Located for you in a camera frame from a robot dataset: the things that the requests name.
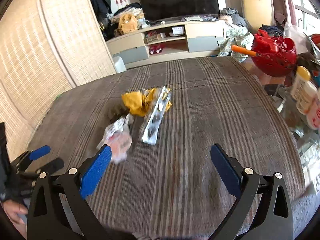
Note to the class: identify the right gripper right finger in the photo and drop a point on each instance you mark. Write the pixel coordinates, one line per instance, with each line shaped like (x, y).
(273, 218)

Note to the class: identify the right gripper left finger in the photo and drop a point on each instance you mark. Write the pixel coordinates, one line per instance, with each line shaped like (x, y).
(47, 218)

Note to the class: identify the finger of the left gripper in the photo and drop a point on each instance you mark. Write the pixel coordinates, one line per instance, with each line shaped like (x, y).
(40, 152)
(51, 167)

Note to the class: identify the clear plastic bag pink print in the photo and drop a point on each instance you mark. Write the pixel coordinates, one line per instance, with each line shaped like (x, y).
(117, 136)

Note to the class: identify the yellow wrapper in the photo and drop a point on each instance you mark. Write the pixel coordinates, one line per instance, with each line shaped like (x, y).
(141, 102)

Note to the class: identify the left hand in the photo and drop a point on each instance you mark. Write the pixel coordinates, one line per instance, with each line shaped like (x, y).
(15, 211)

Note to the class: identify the plaid grey table cloth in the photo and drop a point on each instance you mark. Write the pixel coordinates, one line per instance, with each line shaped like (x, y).
(172, 189)

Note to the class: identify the white bottle red label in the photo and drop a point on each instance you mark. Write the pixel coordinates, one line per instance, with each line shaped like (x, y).
(313, 115)

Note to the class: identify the woven bamboo screen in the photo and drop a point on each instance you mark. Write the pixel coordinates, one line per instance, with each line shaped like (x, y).
(47, 48)

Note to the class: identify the white bottle orange label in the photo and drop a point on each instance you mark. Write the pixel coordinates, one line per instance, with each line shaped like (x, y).
(306, 98)

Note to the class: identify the yellow cap white bottle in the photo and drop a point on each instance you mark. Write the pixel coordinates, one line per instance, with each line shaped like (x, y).
(301, 78)

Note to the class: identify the yellow bag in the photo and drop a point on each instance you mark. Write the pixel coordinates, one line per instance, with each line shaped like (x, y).
(127, 24)

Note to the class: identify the black hanging clothes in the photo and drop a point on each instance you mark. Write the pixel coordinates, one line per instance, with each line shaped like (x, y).
(102, 10)

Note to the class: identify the red plastic basket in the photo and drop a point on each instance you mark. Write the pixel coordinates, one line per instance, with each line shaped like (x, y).
(275, 56)

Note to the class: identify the beige grey TV cabinet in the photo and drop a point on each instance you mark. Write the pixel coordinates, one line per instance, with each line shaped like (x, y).
(155, 44)

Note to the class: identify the white device on shelf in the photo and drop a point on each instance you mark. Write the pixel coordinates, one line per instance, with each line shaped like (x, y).
(177, 31)

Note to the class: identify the floral cloth pile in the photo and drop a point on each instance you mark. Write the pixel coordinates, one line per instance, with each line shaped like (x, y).
(239, 36)

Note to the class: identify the orange stick handle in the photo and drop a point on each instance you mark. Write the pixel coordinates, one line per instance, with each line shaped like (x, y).
(244, 51)

